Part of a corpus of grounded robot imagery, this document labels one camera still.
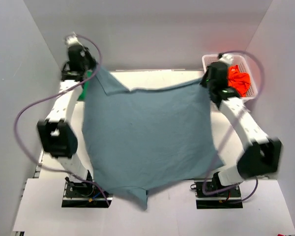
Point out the crumpled orange t-shirt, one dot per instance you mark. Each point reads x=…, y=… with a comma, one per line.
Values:
x=238, y=80

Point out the white plastic basket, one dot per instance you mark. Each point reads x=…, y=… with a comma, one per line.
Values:
x=243, y=67

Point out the folded green t-shirt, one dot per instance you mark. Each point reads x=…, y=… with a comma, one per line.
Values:
x=85, y=86

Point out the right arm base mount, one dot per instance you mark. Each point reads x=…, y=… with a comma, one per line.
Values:
x=230, y=199

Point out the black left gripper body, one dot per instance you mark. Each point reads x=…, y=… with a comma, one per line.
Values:
x=90, y=63

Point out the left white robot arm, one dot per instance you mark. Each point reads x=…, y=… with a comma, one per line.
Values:
x=57, y=137

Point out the blue-grey t-shirt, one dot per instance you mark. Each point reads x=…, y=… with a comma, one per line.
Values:
x=146, y=138

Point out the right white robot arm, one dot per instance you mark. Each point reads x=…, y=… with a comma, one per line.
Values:
x=261, y=154

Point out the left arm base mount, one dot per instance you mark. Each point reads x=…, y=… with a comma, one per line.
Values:
x=84, y=195

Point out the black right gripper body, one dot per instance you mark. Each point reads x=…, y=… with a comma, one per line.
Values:
x=205, y=82

